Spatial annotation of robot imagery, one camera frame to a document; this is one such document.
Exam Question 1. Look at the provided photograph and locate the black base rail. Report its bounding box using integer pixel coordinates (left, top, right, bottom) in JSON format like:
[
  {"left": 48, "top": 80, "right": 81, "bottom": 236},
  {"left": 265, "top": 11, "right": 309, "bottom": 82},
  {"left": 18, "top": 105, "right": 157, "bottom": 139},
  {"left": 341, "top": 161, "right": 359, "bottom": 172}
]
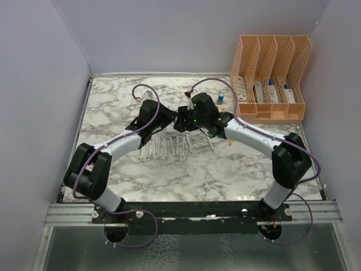
[{"left": 92, "top": 201, "right": 292, "bottom": 235}]

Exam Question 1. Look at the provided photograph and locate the white box in organizer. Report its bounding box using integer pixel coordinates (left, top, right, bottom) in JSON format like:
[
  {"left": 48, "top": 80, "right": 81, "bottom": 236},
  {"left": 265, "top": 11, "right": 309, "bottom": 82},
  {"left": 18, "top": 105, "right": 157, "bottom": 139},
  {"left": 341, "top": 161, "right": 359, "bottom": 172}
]
[{"left": 236, "top": 76, "right": 248, "bottom": 103}]

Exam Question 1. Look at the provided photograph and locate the aluminium frame rail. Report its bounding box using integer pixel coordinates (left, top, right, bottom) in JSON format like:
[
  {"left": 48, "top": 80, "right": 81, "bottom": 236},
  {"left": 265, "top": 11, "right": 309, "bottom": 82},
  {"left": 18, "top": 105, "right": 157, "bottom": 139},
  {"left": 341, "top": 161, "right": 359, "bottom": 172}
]
[{"left": 45, "top": 200, "right": 344, "bottom": 227}]

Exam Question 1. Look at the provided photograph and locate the blue grey stamp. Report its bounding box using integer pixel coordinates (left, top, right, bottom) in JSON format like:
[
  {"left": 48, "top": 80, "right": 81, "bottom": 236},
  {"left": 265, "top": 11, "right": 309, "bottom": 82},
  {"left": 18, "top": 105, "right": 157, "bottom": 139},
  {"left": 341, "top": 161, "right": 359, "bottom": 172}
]
[{"left": 217, "top": 93, "right": 224, "bottom": 104}]

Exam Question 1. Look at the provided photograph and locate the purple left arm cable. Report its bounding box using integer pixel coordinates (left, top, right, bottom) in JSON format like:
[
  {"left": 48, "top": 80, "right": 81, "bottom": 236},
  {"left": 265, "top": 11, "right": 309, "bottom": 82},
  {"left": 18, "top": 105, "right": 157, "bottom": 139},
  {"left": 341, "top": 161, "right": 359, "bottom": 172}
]
[{"left": 72, "top": 84, "right": 161, "bottom": 248}]

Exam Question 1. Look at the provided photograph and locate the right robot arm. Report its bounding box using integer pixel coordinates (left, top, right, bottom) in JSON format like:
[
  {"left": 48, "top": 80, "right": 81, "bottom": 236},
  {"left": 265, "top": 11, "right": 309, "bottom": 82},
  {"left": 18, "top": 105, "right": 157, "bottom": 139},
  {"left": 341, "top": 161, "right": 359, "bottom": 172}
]
[{"left": 174, "top": 92, "right": 311, "bottom": 221}]

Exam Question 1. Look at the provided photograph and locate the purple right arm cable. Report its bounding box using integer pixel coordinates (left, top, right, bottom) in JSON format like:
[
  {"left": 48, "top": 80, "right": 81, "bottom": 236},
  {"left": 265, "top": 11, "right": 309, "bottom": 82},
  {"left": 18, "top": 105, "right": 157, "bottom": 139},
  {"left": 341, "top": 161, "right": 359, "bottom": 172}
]
[{"left": 190, "top": 78, "right": 322, "bottom": 246}]

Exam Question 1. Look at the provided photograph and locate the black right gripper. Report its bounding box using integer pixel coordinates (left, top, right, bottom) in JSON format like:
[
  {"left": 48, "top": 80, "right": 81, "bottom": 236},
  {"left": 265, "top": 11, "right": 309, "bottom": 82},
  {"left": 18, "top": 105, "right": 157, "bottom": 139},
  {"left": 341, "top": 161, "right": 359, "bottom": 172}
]
[{"left": 174, "top": 105, "right": 208, "bottom": 133}]

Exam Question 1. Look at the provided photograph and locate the red white box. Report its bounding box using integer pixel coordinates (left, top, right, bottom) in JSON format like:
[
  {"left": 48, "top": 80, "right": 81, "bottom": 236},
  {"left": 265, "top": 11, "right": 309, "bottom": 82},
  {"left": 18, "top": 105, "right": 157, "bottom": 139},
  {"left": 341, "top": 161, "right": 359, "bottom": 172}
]
[{"left": 284, "top": 84, "right": 296, "bottom": 103}]

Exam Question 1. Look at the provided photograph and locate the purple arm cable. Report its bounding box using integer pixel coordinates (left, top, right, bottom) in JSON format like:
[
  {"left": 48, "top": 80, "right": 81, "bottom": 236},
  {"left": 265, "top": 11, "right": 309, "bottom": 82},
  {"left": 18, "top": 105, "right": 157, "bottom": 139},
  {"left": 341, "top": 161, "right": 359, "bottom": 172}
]
[
  {"left": 72, "top": 84, "right": 161, "bottom": 248},
  {"left": 190, "top": 78, "right": 322, "bottom": 246}
]

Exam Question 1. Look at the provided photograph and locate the orange file organizer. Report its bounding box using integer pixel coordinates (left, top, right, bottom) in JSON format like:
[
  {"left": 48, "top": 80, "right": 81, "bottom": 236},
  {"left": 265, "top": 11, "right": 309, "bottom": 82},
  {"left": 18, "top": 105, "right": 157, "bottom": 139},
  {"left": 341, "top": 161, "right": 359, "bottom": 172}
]
[{"left": 230, "top": 35, "right": 312, "bottom": 124}]

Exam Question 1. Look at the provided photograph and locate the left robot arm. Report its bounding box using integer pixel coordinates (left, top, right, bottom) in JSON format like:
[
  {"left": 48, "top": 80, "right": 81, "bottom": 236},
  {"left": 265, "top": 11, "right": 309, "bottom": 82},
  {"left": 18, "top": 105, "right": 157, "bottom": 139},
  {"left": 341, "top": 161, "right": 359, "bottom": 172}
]
[{"left": 63, "top": 100, "right": 178, "bottom": 223}]

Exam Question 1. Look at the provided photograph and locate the white marker grey cap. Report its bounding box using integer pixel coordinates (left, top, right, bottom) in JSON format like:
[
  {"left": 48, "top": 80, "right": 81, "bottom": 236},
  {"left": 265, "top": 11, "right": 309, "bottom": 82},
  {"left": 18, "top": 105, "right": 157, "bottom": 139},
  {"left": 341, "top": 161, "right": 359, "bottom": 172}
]
[{"left": 206, "top": 137, "right": 214, "bottom": 151}]

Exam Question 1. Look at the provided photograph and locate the blue white box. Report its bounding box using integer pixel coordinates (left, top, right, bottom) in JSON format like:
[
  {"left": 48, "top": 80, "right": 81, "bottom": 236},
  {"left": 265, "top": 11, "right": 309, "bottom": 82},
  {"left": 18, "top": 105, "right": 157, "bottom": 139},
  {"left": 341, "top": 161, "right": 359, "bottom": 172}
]
[{"left": 268, "top": 79, "right": 280, "bottom": 103}]

